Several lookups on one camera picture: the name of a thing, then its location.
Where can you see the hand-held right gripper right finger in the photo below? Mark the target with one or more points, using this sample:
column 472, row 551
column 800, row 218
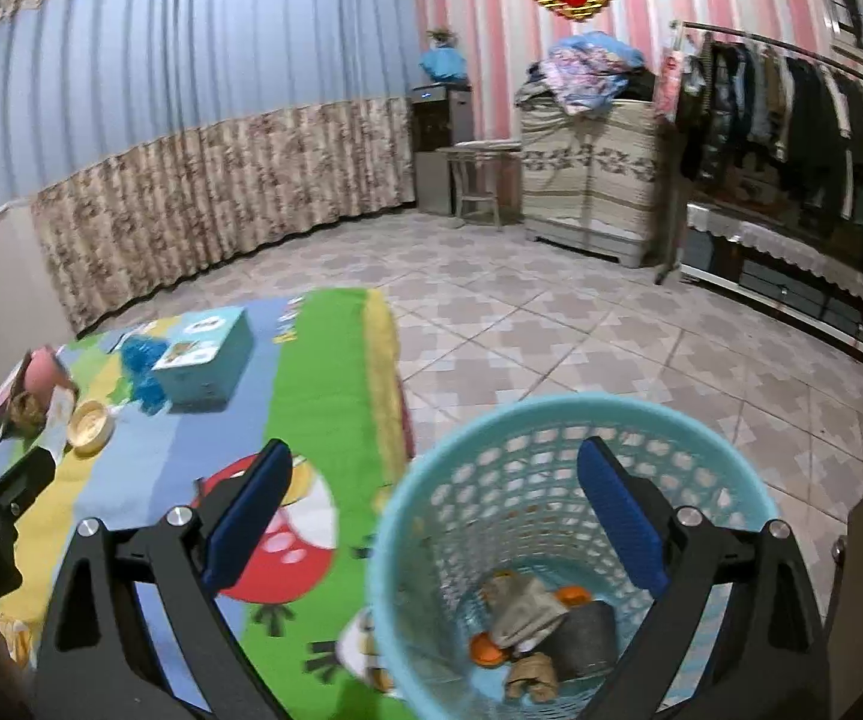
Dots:
column 623, row 517

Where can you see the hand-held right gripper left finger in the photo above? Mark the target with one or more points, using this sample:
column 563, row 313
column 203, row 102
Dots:
column 251, row 517

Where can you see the brown wrapper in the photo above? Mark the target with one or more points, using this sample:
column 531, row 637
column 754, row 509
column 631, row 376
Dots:
column 26, row 409

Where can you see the white paper piece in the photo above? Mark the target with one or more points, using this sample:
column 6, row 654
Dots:
column 60, row 416

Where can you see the cream round bowl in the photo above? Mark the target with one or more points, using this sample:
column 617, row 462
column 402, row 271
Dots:
column 92, row 427

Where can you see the orange plastic cup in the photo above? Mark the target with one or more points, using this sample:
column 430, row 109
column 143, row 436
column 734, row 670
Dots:
column 488, row 650
column 574, row 596

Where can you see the black plastic cup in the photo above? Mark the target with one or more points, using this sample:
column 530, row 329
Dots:
column 589, row 637

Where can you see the beige cloth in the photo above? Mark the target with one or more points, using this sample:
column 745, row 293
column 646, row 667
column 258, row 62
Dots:
column 525, row 607

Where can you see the blue plastic bag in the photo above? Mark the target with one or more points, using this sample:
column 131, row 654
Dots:
column 139, row 367

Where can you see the turquoise plastic basket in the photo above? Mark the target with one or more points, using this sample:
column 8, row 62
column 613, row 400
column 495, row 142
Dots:
column 431, row 540

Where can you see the brown paper ball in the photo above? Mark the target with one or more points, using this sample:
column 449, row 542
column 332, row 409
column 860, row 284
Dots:
column 533, row 679

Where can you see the cartoon bird printed blanket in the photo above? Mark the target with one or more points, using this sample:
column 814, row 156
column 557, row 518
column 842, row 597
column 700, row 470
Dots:
column 176, row 480

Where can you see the pink mug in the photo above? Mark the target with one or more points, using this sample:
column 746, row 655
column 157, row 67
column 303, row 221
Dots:
column 45, row 373

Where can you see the light blue tissue box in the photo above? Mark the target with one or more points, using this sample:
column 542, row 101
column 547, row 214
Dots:
column 203, row 367

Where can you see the metal clothes rack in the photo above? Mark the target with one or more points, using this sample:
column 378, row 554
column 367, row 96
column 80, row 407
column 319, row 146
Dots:
column 668, row 225

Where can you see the low shelf with lace cloth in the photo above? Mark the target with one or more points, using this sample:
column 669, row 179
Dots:
column 776, row 255

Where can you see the cabinet under patterned cloth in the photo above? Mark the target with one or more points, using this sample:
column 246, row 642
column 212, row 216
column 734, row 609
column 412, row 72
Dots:
column 589, row 180

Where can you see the small metal side table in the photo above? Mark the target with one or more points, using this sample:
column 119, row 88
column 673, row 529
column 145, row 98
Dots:
column 476, row 150

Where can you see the grey water dispenser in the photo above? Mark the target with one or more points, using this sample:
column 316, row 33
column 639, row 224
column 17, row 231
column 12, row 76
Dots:
column 431, row 157

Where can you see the blue and floral curtain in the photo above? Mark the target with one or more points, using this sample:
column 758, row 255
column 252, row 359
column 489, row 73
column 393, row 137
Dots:
column 176, row 90

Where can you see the row of hanging clothes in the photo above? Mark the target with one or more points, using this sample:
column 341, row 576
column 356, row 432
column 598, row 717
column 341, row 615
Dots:
column 791, row 135

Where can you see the pink hanging bag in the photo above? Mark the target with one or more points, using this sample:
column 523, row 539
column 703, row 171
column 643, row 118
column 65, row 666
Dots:
column 668, row 86

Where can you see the pile of clothes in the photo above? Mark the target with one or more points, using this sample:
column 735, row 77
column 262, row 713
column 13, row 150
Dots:
column 589, row 67

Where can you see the small potted plant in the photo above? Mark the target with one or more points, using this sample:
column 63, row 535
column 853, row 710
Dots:
column 443, row 37

